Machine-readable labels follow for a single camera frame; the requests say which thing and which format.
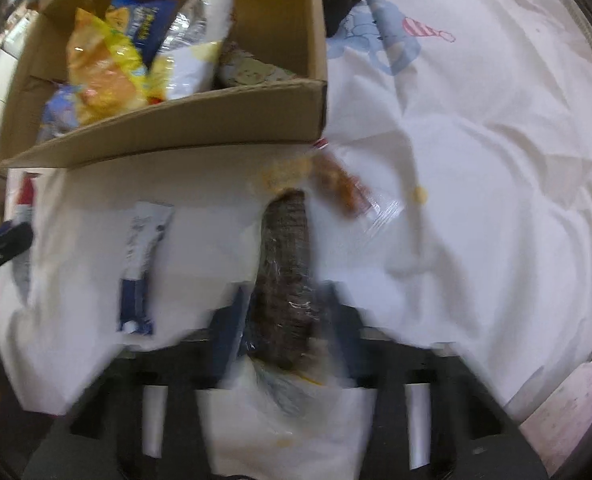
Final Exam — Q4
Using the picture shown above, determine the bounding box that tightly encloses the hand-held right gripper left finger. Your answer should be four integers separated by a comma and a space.
66, 285, 252, 461

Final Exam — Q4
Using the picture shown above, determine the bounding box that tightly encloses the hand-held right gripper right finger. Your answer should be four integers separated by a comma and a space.
321, 280, 507, 461

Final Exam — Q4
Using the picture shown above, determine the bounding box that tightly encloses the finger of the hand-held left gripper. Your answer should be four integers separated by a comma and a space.
0, 220, 34, 281

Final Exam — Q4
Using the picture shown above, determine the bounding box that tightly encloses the clear brown pastry packet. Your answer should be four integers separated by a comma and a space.
198, 187, 377, 478

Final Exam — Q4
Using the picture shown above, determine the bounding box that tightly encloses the white blue stick packet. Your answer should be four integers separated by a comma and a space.
116, 201, 175, 336

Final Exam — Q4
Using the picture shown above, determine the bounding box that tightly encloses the blue chip bag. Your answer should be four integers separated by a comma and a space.
36, 82, 84, 146

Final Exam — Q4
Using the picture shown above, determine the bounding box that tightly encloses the yellow chip bag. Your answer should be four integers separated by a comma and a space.
66, 7, 164, 126

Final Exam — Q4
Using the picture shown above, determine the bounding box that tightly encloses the brown cardboard box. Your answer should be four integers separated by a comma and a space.
0, 0, 329, 170

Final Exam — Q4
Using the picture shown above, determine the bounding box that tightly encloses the blue yellow snack bag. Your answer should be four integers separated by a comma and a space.
107, 0, 179, 68

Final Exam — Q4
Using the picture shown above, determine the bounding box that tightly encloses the silver white snack bag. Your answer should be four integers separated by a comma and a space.
148, 0, 239, 101

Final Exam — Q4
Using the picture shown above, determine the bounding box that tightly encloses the red snack packet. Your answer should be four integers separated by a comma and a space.
16, 172, 42, 208

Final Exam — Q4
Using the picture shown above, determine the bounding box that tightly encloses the clear orange snack packet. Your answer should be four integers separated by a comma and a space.
261, 137, 404, 233

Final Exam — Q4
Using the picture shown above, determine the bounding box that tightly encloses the beige patterned snack packet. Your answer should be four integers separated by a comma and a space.
218, 42, 299, 91

